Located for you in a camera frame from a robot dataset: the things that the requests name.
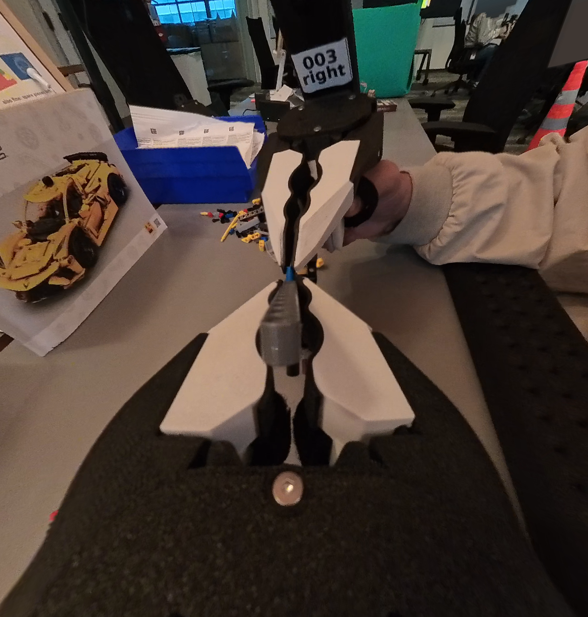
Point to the black grey toy brick chassis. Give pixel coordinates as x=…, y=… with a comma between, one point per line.
x=280, y=332

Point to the dark perforated panel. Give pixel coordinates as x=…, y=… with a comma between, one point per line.
x=539, y=409

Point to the orange traffic cone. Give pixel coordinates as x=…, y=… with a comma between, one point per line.
x=559, y=106

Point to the person's right hand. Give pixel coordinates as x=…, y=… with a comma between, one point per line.
x=392, y=197

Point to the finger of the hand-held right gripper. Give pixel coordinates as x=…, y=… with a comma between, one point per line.
x=277, y=193
x=330, y=193

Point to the blue storage bin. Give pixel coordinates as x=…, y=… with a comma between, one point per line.
x=188, y=173

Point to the yellow car instruction booklet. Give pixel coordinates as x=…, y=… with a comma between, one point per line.
x=58, y=217

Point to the black device box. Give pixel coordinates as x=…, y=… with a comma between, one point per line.
x=272, y=106

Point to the white paper parts bags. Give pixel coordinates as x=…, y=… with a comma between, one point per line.
x=188, y=127

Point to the grey desk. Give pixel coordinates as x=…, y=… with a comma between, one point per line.
x=106, y=385

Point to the small blue toy pin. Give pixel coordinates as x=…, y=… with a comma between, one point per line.
x=290, y=274

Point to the small brown box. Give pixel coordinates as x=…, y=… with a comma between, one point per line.
x=386, y=106

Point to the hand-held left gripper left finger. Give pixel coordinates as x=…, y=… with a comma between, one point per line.
x=216, y=385

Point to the Lego brick instruction poster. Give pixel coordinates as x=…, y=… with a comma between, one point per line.
x=14, y=58

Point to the white cabinet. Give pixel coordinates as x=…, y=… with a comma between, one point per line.
x=192, y=77

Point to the pile of toy brick pieces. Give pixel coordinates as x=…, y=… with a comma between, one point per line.
x=241, y=221

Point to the large paned window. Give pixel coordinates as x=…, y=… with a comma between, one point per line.
x=192, y=9

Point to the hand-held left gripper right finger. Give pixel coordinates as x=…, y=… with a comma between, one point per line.
x=361, y=385

